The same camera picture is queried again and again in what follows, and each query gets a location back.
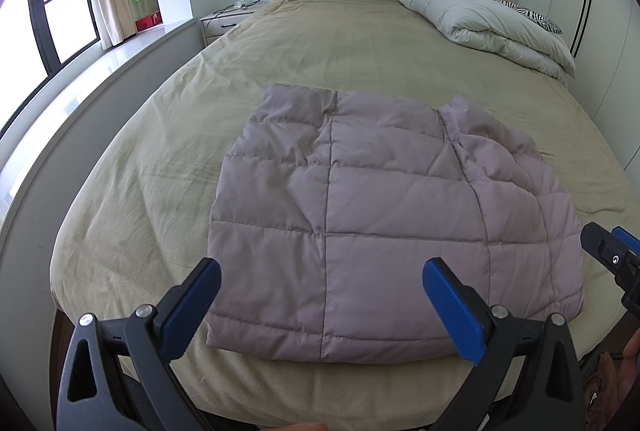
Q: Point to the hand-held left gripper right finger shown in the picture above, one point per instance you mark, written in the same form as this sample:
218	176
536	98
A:
452	306

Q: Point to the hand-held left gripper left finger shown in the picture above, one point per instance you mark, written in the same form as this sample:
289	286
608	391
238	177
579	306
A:
192	293

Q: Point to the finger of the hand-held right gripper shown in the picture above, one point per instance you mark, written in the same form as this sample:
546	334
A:
627	238
607	253

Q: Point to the mauve quilted blanket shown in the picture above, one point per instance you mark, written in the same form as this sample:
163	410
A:
380	211

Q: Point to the person's right forearm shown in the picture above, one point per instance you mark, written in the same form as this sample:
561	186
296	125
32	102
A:
631	366

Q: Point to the bed with beige bedspread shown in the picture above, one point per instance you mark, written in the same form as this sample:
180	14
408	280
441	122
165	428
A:
200	111

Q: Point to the white wardrobe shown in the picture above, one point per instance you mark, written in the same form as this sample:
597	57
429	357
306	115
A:
610	36

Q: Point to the white window ledge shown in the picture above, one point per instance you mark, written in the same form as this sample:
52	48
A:
65	111

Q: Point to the zebra print pillow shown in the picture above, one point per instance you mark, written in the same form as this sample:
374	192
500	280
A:
535	18

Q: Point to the folded white duvet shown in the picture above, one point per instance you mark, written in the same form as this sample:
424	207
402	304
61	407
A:
480	18

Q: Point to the white nightstand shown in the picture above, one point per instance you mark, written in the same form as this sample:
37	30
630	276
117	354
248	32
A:
225	23

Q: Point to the red box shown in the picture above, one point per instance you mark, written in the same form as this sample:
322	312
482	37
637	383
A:
149	21

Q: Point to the green lidded jar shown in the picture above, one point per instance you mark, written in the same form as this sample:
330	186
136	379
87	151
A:
141	5

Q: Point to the white device on nightstand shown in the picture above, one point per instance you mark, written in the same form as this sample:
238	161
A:
245	3

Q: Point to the black framed window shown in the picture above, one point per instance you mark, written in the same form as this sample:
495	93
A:
55	11

